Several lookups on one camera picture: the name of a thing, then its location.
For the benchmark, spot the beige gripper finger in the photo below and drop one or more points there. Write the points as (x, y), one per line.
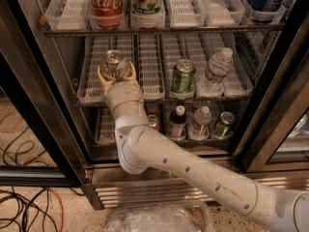
(132, 74)
(105, 84)

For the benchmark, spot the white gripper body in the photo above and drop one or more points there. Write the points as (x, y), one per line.
(124, 95)

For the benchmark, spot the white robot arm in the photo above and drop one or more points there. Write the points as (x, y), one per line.
(141, 147)

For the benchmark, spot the red soda can back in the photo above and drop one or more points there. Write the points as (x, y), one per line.
(152, 109)

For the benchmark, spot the red soda can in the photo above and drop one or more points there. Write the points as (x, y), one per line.
(152, 109)
(154, 122)

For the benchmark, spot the red soda can front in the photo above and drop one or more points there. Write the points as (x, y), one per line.
(154, 122)

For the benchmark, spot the green soda can middle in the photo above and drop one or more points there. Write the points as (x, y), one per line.
(182, 76)

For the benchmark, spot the green soda can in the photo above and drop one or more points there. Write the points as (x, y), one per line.
(182, 76)
(224, 124)

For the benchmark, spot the red Coca-Cola can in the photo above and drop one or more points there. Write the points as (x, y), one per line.
(107, 14)

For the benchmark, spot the white 7up can top shelf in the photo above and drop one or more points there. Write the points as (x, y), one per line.
(147, 0)

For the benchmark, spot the clear water bottle middle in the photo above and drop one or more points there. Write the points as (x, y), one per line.
(219, 66)

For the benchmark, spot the clear water bottle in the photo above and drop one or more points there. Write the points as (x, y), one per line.
(219, 66)
(199, 125)

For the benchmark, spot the stainless steel fridge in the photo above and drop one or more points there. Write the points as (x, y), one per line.
(154, 53)

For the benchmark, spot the glass fridge door left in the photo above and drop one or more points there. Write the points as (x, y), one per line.
(34, 77)

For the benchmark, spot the glass fridge door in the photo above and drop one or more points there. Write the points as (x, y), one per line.
(273, 140)
(34, 77)

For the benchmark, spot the green soda can bottom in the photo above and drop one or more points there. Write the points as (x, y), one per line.
(224, 124)

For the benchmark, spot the glass fridge door right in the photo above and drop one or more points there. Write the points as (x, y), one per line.
(273, 140)

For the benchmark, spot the brown drink bottle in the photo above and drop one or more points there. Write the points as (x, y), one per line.
(177, 122)

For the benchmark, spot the clear water bottle bottom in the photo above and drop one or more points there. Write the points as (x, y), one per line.
(199, 125)

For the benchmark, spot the clear plastic bin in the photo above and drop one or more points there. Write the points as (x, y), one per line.
(183, 216)

